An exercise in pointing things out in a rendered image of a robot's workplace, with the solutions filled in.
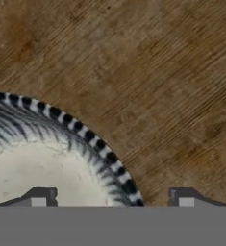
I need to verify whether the black and white striped bowl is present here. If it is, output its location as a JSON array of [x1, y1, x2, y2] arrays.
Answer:
[[0, 90, 146, 208]]

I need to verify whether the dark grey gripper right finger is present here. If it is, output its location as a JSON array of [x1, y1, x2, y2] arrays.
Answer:
[[167, 187, 226, 208]]

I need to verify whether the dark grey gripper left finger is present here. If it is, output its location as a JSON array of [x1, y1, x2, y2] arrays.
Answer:
[[0, 186, 59, 208]]

